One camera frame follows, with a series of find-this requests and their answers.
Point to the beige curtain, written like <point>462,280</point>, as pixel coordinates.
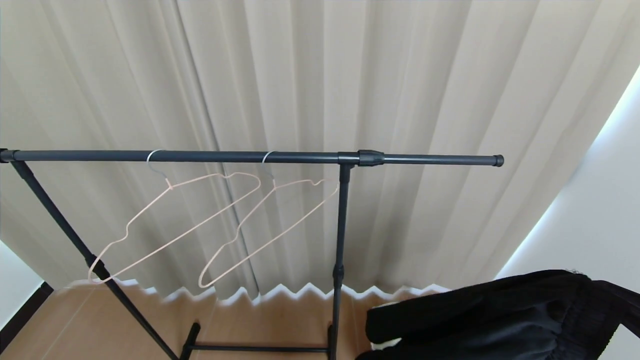
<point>400,75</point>

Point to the black shorts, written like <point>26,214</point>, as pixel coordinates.
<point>475,320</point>

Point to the black clothes rack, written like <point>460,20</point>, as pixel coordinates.
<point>250,156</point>

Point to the pink clothes hanger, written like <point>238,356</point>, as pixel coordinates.
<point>274,187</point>
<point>170,187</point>

